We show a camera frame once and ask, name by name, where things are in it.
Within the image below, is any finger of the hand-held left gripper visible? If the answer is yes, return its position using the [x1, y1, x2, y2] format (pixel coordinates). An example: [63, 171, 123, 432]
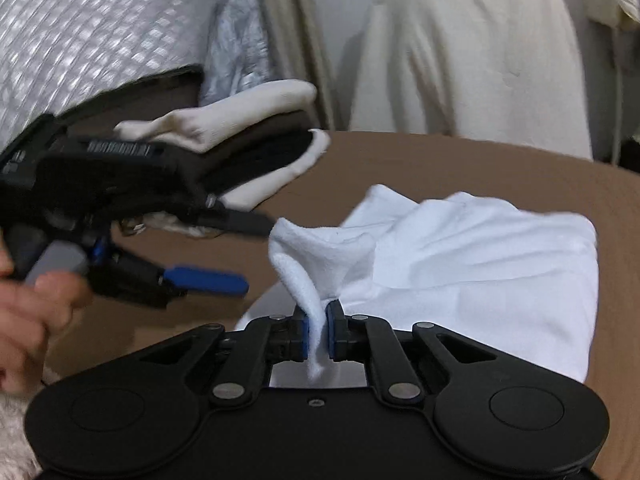
[192, 192, 276, 238]
[90, 237, 250, 310]

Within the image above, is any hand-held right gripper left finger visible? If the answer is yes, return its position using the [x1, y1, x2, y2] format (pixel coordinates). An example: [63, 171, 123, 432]
[137, 307, 310, 408]

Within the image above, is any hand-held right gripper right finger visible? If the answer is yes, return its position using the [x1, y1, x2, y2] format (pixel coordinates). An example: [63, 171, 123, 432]
[325, 301, 498, 406]

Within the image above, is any white fleece garment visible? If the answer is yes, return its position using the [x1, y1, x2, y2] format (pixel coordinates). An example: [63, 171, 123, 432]
[235, 184, 600, 386]

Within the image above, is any person's left hand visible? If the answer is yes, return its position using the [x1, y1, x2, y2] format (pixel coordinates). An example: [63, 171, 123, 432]
[0, 247, 93, 396]

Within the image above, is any white folded garment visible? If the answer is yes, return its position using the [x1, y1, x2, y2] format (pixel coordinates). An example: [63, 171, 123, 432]
[220, 129, 331, 210]

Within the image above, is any mottled beige cloth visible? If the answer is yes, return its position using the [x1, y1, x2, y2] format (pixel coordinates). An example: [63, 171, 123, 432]
[120, 210, 223, 240]

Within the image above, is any black folded garment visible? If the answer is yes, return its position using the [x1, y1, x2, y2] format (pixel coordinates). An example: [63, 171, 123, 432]
[200, 132, 313, 196]

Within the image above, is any dark brown cloth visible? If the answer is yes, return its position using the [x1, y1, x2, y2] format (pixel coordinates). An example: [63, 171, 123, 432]
[55, 64, 205, 126]

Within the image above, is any cream folded garment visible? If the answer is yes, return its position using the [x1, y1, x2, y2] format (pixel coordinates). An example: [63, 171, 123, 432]
[114, 79, 318, 153]

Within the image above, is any white quilted cover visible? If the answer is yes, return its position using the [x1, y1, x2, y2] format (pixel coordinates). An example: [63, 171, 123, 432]
[0, 0, 221, 148]

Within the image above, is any crinkled silver cover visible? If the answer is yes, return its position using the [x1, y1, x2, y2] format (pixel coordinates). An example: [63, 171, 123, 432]
[199, 0, 275, 107]

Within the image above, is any beige curtain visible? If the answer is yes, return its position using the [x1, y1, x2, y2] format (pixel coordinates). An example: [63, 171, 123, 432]
[250, 0, 351, 131]

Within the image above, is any cream draped blanket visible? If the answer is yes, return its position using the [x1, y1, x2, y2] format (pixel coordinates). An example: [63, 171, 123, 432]
[347, 0, 593, 161]

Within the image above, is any metal rack pole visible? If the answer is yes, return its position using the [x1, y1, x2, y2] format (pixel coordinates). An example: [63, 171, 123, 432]
[611, 25, 627, 166]

